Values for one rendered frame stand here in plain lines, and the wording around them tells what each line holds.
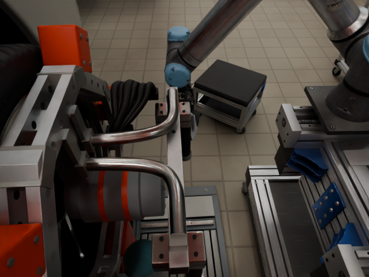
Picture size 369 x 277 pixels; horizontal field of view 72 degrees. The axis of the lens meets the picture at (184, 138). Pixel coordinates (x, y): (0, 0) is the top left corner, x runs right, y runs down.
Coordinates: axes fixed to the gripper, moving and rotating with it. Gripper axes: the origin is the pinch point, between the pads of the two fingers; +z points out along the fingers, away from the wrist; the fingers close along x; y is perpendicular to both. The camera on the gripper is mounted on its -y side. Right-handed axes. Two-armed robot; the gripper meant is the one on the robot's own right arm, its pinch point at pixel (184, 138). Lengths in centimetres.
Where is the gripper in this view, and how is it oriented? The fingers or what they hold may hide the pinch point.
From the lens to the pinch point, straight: 73.9
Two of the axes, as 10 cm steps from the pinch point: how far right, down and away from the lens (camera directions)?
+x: 10.0, -0.5, 0.4
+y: 0.0, -6.6, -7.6
